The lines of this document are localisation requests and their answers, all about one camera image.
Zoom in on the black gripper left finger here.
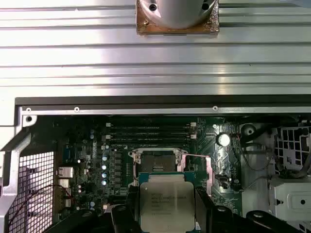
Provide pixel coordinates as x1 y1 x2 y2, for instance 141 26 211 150
45 185 140 233

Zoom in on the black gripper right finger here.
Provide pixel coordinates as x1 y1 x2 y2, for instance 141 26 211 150
195 186 307 233

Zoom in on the CPU with silver top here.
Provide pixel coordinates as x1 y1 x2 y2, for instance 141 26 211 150
138 171 198 233

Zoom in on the metal socket cover frame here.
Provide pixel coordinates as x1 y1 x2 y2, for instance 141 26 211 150
178 154 216 192

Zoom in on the thin metal locking lever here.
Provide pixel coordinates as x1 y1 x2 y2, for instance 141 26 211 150
180 153 212 158

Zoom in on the CPU socket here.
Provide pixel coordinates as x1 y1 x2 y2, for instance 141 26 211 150
128 147 188 174

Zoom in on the black RAM slot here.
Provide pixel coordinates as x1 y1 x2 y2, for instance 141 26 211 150
106 128 197 134
106 122 197 128
106 133 197 140
106 139 197 145

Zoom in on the silver rear port block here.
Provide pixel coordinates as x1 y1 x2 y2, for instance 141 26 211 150
58 166 74 178
58 178 72 189

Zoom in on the round silver coin battery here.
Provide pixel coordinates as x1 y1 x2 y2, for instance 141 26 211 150
216 132 231 147

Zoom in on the green motherboard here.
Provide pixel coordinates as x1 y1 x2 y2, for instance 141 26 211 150
57 116 243 219

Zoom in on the metal drive cage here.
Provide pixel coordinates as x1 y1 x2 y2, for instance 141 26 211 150
268 118 311 233

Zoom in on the black open PC case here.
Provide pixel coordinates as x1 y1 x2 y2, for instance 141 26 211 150
0 96 311 233

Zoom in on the red and black wire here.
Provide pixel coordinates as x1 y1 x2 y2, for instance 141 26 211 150
7 183 76 233

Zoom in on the thick black looped cable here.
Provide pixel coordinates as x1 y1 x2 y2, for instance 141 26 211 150
239 122 276 156

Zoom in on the brown square base plate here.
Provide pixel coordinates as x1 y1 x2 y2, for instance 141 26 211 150
135 4 221 36

